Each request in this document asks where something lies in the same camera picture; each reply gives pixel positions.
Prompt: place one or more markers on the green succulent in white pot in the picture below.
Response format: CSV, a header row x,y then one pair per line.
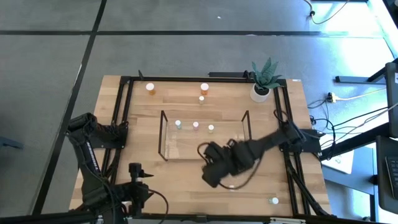
x,y
259,93

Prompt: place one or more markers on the black desk foot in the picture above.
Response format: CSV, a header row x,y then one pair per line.
x,y
357,80

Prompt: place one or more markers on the black flat bar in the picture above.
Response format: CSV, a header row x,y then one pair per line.
x,y
227,74

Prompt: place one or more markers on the dark monitor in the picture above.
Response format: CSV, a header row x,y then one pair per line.
x,y
392,109

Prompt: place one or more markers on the black diagonal desk beam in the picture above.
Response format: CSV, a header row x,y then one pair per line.
x,y
357,141

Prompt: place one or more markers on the small pink medicine bottle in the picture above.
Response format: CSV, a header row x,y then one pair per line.
x,y
195,125

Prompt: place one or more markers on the silver aluminium bracket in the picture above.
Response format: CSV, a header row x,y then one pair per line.
x,y
287,221

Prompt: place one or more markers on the white paper sheet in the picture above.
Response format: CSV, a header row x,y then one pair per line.
x,y
340,163

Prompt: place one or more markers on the black metal table frame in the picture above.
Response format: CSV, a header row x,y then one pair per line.
x,y
174,78

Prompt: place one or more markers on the orange medicine bottle white cap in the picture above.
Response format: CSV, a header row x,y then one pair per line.
x,y
204,86
150,86

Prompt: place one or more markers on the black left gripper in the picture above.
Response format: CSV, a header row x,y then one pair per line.
x,y
136,194

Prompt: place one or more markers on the dark keyboard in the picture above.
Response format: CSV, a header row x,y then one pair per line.
x,y
388,186

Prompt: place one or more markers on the small teal medicine bottle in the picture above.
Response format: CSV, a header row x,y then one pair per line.
x,y
274,200
178,124

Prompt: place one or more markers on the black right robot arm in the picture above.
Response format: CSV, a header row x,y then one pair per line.
x,y
273,138

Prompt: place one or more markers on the small yellow medicine bottle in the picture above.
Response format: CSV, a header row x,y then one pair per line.
x,y
231,186
201,99
211,127

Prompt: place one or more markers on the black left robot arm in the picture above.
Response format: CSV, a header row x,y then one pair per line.
x,y
90,155

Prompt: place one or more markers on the clear acrylic bin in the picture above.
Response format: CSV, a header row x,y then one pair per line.
x,y
186,146

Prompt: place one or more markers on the grey side desk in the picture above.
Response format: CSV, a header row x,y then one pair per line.
x,y
357,180

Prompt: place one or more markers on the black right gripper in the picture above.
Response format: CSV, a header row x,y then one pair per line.
x,y
222,163

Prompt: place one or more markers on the black rig beam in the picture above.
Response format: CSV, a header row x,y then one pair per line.
x,y
31,219

